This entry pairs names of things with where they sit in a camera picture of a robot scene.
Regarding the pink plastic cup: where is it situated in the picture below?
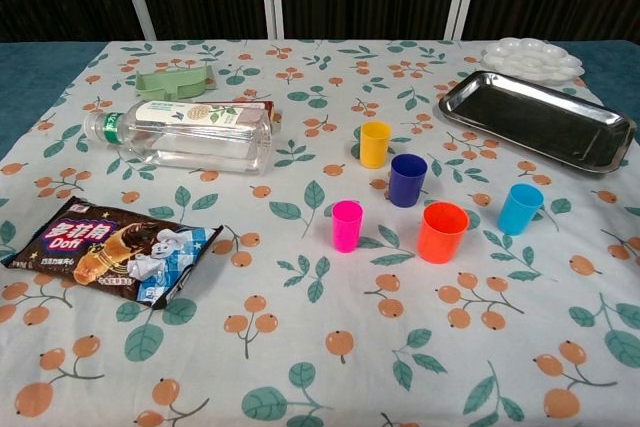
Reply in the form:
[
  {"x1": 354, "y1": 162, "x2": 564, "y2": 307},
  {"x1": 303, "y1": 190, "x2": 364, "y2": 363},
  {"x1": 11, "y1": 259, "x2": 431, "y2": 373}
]
[{"x1": 331, "y1": 199, "x2": 364, "y2": 254}]

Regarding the orange plastic cup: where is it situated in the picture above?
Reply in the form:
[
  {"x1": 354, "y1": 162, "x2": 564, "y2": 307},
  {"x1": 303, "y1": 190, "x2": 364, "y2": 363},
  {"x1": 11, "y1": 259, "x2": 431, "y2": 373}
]
[{"x1": 416, "y1": 200, "x2": 471, "y2": 265}]

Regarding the stainless steel tray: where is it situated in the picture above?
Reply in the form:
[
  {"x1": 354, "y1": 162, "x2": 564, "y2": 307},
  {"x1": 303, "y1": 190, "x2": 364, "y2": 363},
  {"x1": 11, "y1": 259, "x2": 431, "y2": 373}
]
[{"x1": 438, "y1": 70, "x2": 638, "y2": 175}]

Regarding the dark blue plastic cup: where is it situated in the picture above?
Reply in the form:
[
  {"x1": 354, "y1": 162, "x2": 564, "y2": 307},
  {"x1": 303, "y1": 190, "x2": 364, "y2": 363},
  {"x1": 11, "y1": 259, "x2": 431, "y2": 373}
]
[{"x1": 388, "y1": 153, "x2": 429, "y2": 209}]

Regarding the teal table cover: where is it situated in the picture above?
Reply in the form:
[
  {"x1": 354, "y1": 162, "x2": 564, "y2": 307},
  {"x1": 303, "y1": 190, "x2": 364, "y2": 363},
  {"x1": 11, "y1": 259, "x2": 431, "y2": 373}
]
[{"x1": 0, "y1": 39, "x2": 640, "y2": 161}]

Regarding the chocolate cone snack bag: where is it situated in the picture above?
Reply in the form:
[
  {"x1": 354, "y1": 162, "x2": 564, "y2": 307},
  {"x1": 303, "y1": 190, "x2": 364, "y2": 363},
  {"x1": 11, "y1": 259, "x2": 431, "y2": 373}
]
[{"x1": 1, "y1": 195, "x2": 225, "y2": 311}]

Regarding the green plastic dustpan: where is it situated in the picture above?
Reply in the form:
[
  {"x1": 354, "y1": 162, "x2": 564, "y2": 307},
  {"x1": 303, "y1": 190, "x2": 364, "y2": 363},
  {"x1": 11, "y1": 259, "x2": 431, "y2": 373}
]
[{"x1": 134, "y1": 65, "x2": 214, "y2": 102}]

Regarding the clear plastic water bottle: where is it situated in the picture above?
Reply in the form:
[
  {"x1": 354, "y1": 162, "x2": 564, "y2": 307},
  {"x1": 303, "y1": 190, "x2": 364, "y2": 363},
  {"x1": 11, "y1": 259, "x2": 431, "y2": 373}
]
[{"x1": 82, "y1": 99, "x2": 274, "y2": 177}]

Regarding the light blue plastic cup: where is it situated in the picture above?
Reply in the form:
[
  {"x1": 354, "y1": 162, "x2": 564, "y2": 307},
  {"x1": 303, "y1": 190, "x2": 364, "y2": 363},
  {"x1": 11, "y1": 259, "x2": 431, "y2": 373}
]
[{"x1": 497, "y1": 183, "x2": 545, "y2": 237}]

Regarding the white flower paint palette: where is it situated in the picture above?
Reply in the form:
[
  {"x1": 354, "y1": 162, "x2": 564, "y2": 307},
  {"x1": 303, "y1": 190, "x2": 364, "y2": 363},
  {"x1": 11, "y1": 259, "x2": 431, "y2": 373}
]
[{"x1": 480, "y1": 37, "x2": 585, "y2": 86}]

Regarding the yellow plastic cup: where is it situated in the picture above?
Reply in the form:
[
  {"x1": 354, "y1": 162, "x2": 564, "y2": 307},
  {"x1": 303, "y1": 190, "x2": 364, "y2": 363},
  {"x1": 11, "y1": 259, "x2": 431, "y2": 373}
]
[{"x1": 359, "y1": 120, "x2": 392, "y2": 169}]

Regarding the floral fruit print tablecloth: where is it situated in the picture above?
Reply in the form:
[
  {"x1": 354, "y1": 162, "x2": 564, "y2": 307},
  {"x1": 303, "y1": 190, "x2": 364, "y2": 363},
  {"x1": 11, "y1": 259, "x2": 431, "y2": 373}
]
[{"x1": 0, "y1": 39, "x2": 640, "y2": 427}]

